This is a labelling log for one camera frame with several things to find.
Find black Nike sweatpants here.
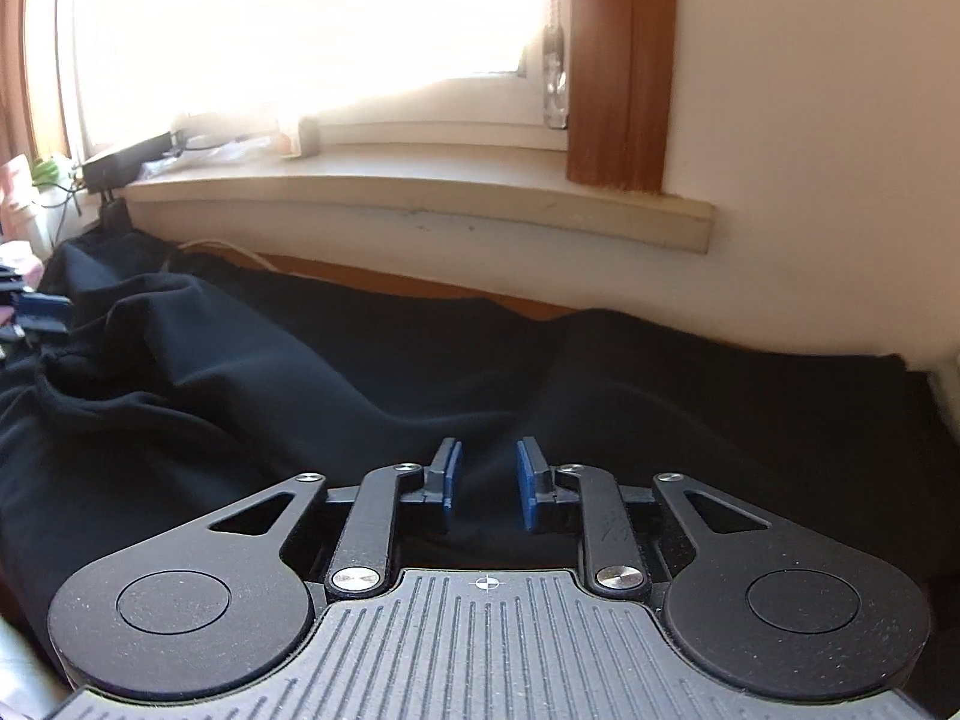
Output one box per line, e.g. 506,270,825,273
2,231,958,717

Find pink thermos jug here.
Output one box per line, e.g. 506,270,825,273
2,154,43,255

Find green lid plastic container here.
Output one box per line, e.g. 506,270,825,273
31,153,78,249

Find black box device on sill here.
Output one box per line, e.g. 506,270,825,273
82,132,176,192

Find clear plastic bag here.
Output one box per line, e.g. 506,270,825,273
172,133,291,163

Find small orange picture carton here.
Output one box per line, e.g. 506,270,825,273
298,117,322,158

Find brown wooden window frame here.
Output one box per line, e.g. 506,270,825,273
566,0,677,193

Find clear blind pull handle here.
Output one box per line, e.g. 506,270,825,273
542,25,568,130

